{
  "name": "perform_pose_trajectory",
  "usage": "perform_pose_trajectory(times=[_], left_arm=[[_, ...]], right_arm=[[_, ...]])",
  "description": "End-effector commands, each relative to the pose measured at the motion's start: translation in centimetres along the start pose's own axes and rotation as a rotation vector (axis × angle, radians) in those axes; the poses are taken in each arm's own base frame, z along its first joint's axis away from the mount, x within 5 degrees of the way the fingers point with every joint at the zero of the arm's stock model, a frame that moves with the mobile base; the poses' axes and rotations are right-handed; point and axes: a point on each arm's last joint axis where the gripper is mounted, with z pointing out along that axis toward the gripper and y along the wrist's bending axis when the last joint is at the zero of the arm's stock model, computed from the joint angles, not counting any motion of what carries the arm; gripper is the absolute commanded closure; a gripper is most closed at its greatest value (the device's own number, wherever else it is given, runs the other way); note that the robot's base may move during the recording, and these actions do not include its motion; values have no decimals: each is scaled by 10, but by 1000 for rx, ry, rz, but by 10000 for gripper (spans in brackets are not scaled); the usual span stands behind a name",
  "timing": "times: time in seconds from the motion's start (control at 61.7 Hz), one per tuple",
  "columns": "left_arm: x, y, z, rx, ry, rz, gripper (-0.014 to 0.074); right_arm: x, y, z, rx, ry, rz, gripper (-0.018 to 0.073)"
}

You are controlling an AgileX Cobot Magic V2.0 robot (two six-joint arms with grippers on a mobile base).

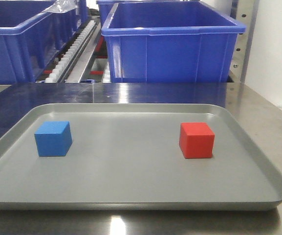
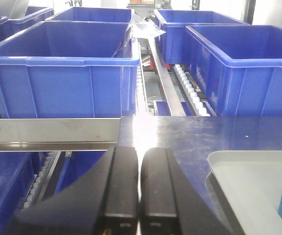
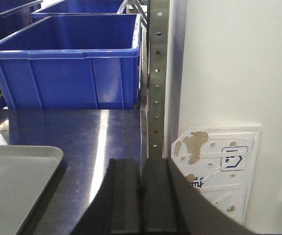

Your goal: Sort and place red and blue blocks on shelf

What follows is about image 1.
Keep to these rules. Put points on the red cube block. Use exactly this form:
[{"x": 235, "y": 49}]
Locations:
[{"x": 196, "y": 140}]

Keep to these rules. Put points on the blue cube block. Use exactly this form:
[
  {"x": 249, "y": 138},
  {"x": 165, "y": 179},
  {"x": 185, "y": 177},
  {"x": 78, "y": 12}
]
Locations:
[{"x": 53, "y": 138}]

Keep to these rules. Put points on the right blue plastic bin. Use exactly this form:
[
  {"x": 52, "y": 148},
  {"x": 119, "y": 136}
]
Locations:
[{"x": 169, "y": 41}]

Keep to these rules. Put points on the grey plastic tray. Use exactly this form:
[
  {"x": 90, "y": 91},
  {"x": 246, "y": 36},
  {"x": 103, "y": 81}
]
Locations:
[{"x": 127, "y": 157}]

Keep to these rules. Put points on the clear plastic bag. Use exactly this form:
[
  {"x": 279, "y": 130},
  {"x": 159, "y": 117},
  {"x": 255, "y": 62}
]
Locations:
[{"x": 62, "y": 6}]

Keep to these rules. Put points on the left blue plastic bin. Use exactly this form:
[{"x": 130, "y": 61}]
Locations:
[{"x": 30, "y": 38}]

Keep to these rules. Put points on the white roller conveyor rail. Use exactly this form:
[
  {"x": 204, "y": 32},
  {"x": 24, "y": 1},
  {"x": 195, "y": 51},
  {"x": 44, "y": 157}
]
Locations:
[{"x": 68, "y": 60}]

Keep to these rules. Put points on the steel shelf upright post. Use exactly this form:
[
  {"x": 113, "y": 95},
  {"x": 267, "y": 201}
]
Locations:
[{"x": 244, "y": 11}]

